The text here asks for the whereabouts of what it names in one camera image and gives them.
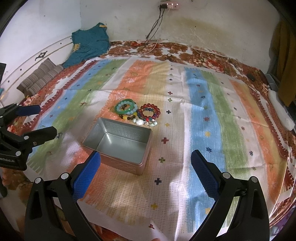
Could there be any green jade bangle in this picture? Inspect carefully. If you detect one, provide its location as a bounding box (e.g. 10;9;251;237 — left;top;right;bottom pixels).
114;99;138;115

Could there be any light blue bead bracelet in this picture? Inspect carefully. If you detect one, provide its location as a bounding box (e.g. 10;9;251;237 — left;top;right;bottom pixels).
116;100;139;117

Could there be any white pearl bead bracelet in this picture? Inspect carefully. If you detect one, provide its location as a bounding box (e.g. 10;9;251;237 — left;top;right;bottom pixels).
135;118;159;127

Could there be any multicolour bead bracelet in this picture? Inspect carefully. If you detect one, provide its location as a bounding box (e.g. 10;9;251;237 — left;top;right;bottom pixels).
138;108;160;123

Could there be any red bead bracelet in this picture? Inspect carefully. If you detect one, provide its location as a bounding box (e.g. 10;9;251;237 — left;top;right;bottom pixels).
137;103;162;121

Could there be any floral brown bedsheet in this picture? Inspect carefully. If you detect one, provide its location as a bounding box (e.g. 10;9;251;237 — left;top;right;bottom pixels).
1;42;295;240

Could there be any striped brown pillow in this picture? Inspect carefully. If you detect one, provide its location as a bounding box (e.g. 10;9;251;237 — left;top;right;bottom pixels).
17;58;64;97

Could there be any silver pink metal tin box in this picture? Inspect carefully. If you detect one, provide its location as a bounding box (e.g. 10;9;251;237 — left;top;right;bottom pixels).
83;118;152;175

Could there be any teal garment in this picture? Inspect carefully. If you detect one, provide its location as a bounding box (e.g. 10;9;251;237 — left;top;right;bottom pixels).
62;23;110;68

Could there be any colourful striped mat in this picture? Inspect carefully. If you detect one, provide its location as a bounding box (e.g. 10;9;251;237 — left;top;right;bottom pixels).
27;57;295;240

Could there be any white bolster pillow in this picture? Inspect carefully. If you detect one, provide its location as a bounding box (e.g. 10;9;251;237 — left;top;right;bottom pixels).
268;89;295;131

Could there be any small black object on bedsheet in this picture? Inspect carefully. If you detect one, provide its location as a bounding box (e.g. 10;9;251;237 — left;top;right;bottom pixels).
246;73;256;82

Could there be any mustard hanging cloth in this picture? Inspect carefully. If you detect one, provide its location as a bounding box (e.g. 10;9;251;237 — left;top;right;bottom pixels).
271;19;295;106

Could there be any pink power strip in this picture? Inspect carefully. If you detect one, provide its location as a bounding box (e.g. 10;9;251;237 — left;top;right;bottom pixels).
159;1;180;10

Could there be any white charger cable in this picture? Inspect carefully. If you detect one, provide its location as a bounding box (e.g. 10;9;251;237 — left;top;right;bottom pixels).
123;38;163;55

